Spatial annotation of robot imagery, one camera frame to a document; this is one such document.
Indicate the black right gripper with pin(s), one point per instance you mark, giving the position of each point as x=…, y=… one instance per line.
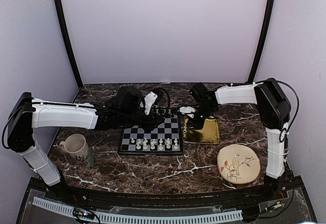
x=197, y=125

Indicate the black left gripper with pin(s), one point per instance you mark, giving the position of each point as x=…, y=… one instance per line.
x=151, y=122

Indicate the black grey chess board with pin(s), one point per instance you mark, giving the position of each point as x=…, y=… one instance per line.
x=170, y=128

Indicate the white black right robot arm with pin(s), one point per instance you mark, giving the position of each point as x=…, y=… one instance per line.
x=273, y=107

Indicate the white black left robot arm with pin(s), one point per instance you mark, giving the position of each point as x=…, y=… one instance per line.
x=30, y=113

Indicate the gold metal tray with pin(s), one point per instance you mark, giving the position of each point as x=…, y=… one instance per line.
x=209, y=134

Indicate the beige ceramic mug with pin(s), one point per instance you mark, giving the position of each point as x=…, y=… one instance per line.
x=77, y=146

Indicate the beige bird painted plate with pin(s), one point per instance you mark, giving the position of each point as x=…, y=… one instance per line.
x=238, y=164

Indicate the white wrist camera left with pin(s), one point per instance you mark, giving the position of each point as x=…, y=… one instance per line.
x=149, y=99

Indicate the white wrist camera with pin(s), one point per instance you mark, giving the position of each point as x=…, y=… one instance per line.
x=185, y=110
x=149, y=99

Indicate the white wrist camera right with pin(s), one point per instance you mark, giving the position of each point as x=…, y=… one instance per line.
x=185, y=110

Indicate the white slotted cable duct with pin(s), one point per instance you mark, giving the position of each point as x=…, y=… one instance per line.
x=138, y=215

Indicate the left black frame post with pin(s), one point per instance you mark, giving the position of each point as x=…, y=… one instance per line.
x=67, y=43

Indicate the black frame post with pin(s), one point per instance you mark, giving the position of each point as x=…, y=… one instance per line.
x=67, y=43
x=261, y=41

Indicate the right black frame post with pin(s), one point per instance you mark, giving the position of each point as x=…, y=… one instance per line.
x=261, y=41

